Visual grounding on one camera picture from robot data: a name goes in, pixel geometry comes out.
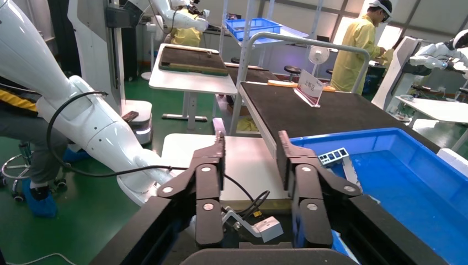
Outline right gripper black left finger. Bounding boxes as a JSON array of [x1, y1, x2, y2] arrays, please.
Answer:
[[157, 131, 226, 250]]

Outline small white fan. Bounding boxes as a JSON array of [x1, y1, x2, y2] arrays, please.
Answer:
[[308, 45, 331, 76]]

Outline black round stool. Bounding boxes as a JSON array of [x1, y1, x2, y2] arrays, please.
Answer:
[[284, 65, 302, 82]]

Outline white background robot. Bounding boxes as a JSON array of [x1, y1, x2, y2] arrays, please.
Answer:
[[372, 29, 468, 111]]

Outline large black table mat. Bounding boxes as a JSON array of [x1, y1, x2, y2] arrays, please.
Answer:
[[239, 82, 442, 162]]

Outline yellow cloth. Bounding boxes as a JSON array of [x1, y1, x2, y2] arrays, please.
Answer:
[[236, 115, 260, 134]]

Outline black phone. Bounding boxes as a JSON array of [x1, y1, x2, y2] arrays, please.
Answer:
[[121, 110, 140, 124]]

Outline blue plastic bin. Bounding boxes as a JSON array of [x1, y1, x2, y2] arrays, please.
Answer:
[[290, 128, 468, 265]]

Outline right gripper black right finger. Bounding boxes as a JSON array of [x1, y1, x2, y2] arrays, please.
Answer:
[[276, 130, 363, 250]]

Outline seated person grey trousers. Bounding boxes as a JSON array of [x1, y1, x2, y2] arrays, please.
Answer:
[[0, 76, 93, 219]]

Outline chrome wheeled stool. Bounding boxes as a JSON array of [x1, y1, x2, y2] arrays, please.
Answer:
[[0, 141, 69, 204]]

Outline grey tube railing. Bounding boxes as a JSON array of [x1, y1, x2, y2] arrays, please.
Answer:
[[229, 31, 371, 136]]

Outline blue bin on shelf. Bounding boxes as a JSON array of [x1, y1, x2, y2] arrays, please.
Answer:
[[225, 17, 283, 42]]

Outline white floor cable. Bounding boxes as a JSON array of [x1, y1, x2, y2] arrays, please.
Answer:
[[6, 252, 78, 265]]

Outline dark tray with wooden edges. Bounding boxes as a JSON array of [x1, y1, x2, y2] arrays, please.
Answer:
[[158, 46, 230, 77]]

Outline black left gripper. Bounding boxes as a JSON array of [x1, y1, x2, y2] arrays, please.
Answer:
[[224, 223, 293, 250]]

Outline white table with single leg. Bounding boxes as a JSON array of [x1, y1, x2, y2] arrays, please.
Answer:
[[148, 43, 239, 131]]

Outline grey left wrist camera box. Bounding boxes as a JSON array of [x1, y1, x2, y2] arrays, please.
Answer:
[[222, 206, 284, 243]]

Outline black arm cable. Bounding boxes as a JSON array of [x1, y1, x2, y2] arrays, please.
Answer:
[[46, 91, 272, 220]]

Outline person in yellow coat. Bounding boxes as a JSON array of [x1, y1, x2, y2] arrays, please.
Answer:
[[330, 0, 393, 93], [169, 7, 203, 47]]

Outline short metal bracket with holes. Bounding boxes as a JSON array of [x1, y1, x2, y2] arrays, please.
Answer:
[[317, 147, 362, 189]]

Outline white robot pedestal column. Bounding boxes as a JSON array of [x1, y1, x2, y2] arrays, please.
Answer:
[[67, 0, 153, 146]]

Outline acrylic sign with red print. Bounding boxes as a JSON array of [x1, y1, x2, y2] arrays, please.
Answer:
[[293, 69, 325, 109]]

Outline white work table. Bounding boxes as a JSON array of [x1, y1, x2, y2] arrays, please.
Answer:
[[395, 94, 468, 124]]

